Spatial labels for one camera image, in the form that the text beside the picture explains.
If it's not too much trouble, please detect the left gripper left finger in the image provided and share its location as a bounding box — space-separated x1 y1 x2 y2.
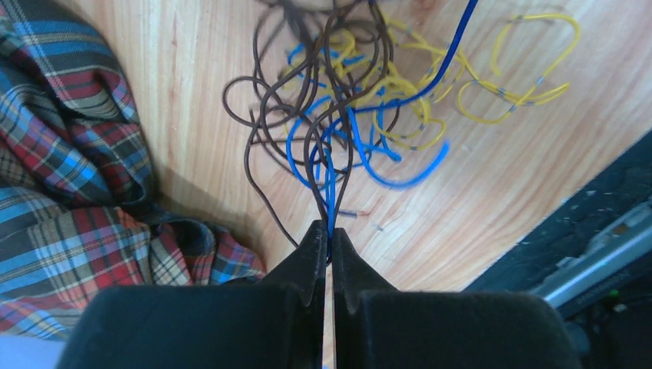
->
58 221 328 368

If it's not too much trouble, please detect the plaid flannel shirt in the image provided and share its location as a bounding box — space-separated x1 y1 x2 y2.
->
1 1 266 341

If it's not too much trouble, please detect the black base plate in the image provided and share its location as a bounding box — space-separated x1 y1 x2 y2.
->
468 135 651 368

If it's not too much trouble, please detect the light blue cable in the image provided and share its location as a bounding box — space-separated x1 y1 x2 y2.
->
284 43 451 241

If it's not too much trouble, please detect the yellow cable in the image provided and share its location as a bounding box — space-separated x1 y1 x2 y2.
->
280 12 583 153

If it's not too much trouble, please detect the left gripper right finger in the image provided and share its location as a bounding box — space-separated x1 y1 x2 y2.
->
331 228 580 368

